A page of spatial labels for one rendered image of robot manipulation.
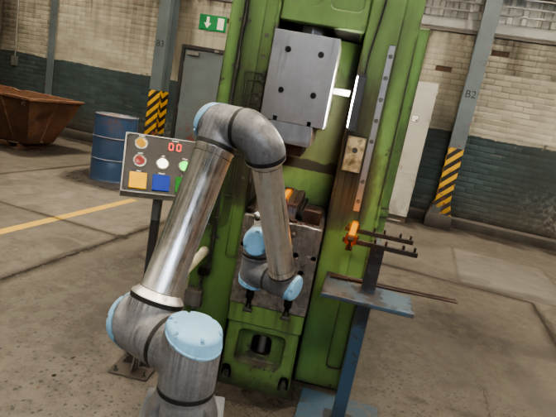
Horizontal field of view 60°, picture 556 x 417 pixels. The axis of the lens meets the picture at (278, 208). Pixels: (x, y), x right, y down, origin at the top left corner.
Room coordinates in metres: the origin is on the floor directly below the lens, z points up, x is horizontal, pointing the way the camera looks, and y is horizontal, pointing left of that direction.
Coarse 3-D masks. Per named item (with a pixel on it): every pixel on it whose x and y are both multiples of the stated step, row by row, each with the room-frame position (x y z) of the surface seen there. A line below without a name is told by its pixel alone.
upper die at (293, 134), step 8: (272, 120) 2.25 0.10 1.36; (280, 128) 2.25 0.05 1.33; (288, 128) 2.25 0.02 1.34; (296, 128) 2.24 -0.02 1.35; (304, 128) 2.24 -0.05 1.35; (312, 128) 2.24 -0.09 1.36; (280, 136) 2.25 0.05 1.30; (288, 136) 2.25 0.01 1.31; (296, 136) 2.24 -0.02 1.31; (304, 136) 2.24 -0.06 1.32; (312, 136) 2.36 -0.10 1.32; (296, 144) 2.24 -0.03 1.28; (304, 144) 2.24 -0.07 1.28
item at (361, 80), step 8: (384, 8) 2.34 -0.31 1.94; (376, 32) 2.34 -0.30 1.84; (368, 56) 2.34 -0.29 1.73; (360, 80) 2.32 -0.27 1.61; (360, 88) 2.32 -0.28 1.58; (360, 96) 2.32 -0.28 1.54; (352, 104) 2.32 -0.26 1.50; (360, 104) 2.32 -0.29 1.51; (352, 112) 2.32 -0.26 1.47; (352, 120) 2.32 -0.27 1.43; (352, 128) 2.32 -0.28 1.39
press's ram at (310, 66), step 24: (288, 48) 2.26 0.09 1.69; (312, 48) 2.24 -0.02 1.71; (336, 48) 2.23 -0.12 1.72; (288, 72) 2.25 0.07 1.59; (312, 72) 2.24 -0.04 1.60; (336, 72) 2.46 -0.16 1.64; (264, 96) 2.26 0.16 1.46; (288, 96) 2.25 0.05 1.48; (312, 96) 2.24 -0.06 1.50; (288, 120) 2.25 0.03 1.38; (312, 120) 2.24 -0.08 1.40
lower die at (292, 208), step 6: (294, 192) 2.54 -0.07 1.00; (288, 198) 2.33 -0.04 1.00; (294, 198) 2.40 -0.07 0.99; (288, 204) 2.24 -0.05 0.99; (294, 204) 2.24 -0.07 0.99; (258, 210) 2.25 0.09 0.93; (288, 210) 2.24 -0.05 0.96; (294, 210) 2.24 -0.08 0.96; (288, 216) 2.24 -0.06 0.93; (294, 216) 2.24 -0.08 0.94
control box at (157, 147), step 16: (128, 144) 2.12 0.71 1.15; (160, 144) 2.18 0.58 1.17; (176, 144) 2.21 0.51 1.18; (192, 144) 2.24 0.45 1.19; (128, 160) 2.09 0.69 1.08; (176, 160) 2.17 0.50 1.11; (128, 176) 2.06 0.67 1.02; (176, 176) 2.14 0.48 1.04; (128, 192) 2.04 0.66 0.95; (144, 192) 2.05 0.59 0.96; (160, 192) 2.08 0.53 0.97
